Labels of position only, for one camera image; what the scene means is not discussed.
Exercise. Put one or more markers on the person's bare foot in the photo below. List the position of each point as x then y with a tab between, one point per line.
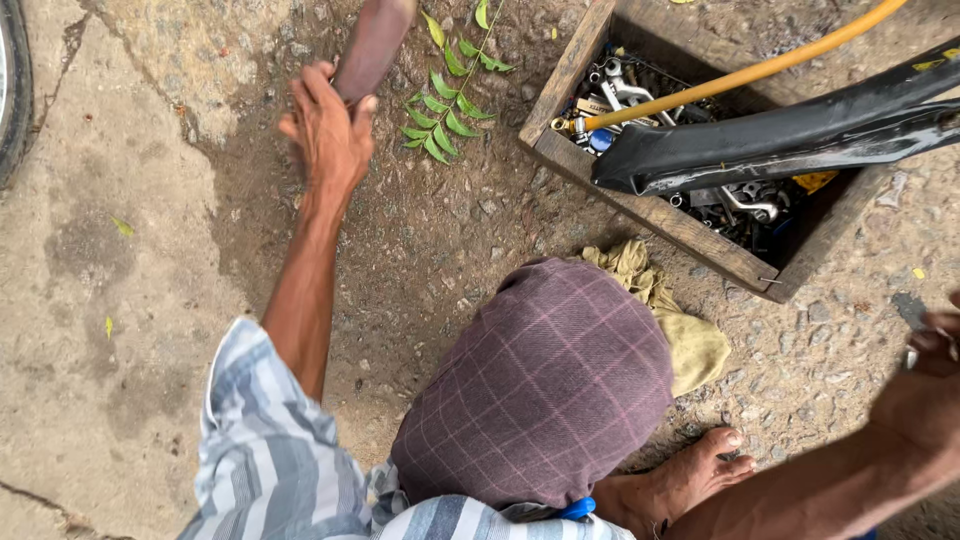
682	480

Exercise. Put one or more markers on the person's left hand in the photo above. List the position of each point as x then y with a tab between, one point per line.
330	142

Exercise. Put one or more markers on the small blue plastic object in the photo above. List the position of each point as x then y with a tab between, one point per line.
577	509

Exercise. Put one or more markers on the heap of metal tools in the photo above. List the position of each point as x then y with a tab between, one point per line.
742	210

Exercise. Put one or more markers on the person's right fingers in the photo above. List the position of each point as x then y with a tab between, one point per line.
937	341

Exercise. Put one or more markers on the green leaf sprig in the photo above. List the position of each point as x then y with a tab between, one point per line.
446	112

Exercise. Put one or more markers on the grey metal blade tool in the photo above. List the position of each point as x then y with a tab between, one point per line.
910	311

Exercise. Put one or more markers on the black bicycle tyre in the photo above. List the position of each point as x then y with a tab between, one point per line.
13	90

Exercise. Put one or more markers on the purple checked lungi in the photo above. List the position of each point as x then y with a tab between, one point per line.
540	390

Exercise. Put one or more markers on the person's right hand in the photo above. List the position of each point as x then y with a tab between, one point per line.
926	397

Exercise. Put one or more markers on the blue white striped shirt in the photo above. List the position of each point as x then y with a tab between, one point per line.
270	457

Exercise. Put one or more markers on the black rubber inner tube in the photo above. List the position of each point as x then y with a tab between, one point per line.
787	139

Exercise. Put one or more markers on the yellowish cloth rag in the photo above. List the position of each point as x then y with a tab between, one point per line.
690	337

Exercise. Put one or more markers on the wooden tool box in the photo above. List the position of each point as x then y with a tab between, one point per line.
652	217

